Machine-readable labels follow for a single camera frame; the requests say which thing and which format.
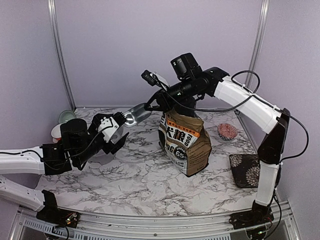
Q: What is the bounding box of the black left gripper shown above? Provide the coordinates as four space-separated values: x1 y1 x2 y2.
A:
74 113 128 166

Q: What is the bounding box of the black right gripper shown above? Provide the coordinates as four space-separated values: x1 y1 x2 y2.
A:
144 76 201 113

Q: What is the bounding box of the metal food scoop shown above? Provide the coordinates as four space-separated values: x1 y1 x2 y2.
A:
112 103 152 143

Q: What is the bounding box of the brown dog food bag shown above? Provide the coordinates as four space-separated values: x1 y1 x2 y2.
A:
158 97 212 177

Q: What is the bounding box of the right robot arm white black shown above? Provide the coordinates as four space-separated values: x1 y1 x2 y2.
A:
141 53 291 229

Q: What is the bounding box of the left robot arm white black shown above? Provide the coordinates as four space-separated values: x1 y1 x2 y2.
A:
0 112 127 228

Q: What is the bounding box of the grey double pet bowl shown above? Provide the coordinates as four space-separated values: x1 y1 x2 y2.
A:
88 150 116 165

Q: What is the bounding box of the green ceramic bowl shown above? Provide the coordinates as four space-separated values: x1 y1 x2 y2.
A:
58 110 77 124

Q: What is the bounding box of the white orange bowl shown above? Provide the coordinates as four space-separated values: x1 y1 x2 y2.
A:
51 123 62 143

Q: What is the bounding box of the red patterned small bowl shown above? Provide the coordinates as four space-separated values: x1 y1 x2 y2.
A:
217 123 238 141

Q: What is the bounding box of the black floral square plate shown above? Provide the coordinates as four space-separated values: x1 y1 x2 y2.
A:
229 154 260 189

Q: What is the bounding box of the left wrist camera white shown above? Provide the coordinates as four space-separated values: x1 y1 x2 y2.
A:
97 116 120 143

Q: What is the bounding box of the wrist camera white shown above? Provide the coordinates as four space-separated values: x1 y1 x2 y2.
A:
97 116 120 143
141 70 170 91

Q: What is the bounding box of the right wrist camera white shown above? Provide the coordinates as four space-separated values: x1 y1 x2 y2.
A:
141 70 170 91

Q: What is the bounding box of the front aluminium rail base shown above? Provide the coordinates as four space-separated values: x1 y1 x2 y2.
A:
8 201 301 240

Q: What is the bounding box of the left aluminium frame post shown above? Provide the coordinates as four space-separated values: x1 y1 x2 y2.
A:
47 0 76 111

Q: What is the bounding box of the aluminium frame post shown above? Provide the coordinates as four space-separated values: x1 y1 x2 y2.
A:
235 0 271 113
47 0 76 111

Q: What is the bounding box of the right aluminium frame post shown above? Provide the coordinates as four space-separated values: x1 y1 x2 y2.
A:
235 0 271 113

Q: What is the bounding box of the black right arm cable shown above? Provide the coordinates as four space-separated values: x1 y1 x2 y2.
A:
174 70 310 161

